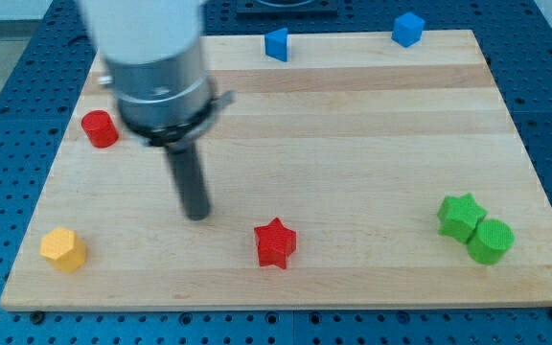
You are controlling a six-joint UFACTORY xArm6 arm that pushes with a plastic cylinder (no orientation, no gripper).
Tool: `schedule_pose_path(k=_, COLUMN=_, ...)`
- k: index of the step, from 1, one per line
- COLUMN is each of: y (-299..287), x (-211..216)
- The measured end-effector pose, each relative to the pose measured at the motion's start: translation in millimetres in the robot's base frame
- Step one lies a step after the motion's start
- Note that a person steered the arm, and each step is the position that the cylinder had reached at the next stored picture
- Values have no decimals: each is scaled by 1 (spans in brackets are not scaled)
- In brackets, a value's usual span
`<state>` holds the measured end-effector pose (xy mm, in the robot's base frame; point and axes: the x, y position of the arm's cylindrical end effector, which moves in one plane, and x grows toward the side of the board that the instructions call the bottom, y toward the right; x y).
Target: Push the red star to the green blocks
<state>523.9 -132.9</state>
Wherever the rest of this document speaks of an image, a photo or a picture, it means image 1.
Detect red cylinder block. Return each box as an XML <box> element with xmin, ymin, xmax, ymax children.
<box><xmin>80</xmin><ymin>110</ymin><xmax>119</xmax><ymax>149</ymax></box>

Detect green star block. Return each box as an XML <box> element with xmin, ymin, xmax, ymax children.
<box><xmin>437</xmin><ymin>194</ymin><xmax>488</xmax><ymax>243</ymax></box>

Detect blue triangular block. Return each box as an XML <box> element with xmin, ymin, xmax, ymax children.
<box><xmin>264</xmin><ymin>28</ymin><xmax>288</xmax><ymax>62</ymax></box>

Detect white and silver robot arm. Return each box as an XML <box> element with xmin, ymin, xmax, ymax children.
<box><xmin>77</xmin><ymin>0</ymin><xmax>233</xmax><ymax>220</ymax></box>

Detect yellow hexagon block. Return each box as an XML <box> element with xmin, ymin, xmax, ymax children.
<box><xmin>40</xmin><ymin>227</ymin><xmax>87</xmax><ymax>273</ymax></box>

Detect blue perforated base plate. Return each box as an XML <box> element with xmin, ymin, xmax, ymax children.
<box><xmin>0</xmin><ymin>0</ymin><xmax>552</xmax><ymax>344</ymax></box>

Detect red star block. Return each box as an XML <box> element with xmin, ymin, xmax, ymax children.
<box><xmin>254</xmin><ymin>218</ymin><xmax>297</xmax><ymax>269</ymax></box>

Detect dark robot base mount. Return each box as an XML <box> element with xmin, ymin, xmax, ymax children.
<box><xmin>236</xmin><ymin>0</ymin><xmax>340</xmax><ymax>16</ymax></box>

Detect blue cube block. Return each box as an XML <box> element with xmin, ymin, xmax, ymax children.
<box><xmin>391</xmin><ymin>11</ymin><xmax>426</xmax><ymax>48</ymax></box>

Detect green cylinder block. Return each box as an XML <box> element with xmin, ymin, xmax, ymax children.
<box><xmin>467</xmin><ymin>218</ymin><xmax>515</xmax><ymax>265</ymax></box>

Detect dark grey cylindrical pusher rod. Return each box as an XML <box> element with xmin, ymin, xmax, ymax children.
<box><xmin>166</xmin><ymin>144</ymin><xmax>211</xmax><ymax>220</ymax></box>

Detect light wooden board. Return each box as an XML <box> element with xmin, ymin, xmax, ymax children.
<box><xmin>0</xmin><ymin>30</ymin><xmax>552</xmax><ymax>311</ymax></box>

